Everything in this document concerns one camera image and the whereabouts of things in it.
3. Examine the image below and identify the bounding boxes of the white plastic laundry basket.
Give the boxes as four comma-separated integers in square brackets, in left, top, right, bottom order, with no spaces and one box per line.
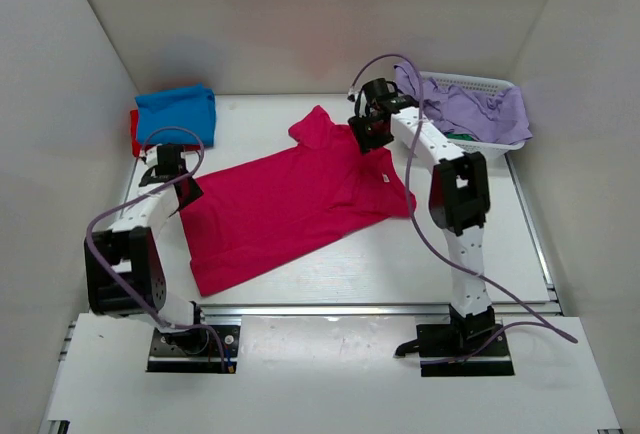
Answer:
[394,62,532,158]

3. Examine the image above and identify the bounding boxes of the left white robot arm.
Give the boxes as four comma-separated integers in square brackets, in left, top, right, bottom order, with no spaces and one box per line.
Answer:
[84,144,219,356]

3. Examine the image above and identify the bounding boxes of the folded blue t shirt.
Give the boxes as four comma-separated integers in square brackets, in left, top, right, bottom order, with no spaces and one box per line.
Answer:
[135,84,216,147]

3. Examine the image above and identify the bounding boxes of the aluminium rail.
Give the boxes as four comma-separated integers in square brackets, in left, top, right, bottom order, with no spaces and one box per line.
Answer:
[199,302,556,318]

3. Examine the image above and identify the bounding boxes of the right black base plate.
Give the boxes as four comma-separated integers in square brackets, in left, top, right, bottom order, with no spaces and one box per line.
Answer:
[394,324,515,378]

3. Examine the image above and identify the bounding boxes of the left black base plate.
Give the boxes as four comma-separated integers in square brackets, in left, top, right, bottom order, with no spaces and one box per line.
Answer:
[146,318,241,375]

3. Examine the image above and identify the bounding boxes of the folded red t shirt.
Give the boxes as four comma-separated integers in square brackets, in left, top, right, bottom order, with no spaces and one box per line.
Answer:
[130,109,164,158]

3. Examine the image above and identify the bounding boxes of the lavender t shirt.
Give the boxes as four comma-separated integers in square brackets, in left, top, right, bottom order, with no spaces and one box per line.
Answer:
[394,61,532,145]

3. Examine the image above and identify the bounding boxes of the green t shirt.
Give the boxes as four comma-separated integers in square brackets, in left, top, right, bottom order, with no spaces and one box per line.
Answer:
[446,132,475,142]

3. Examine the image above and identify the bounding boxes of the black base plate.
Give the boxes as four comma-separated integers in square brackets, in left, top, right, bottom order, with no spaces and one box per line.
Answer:
[146,318,241,375]
[394,324,515,378]

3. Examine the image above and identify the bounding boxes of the magenta t shirt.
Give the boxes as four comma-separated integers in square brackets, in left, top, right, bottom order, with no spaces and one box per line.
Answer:
[180,106,417,297]

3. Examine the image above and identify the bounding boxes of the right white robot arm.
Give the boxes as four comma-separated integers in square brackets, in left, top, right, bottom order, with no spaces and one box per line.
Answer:
[347,78,496,357]

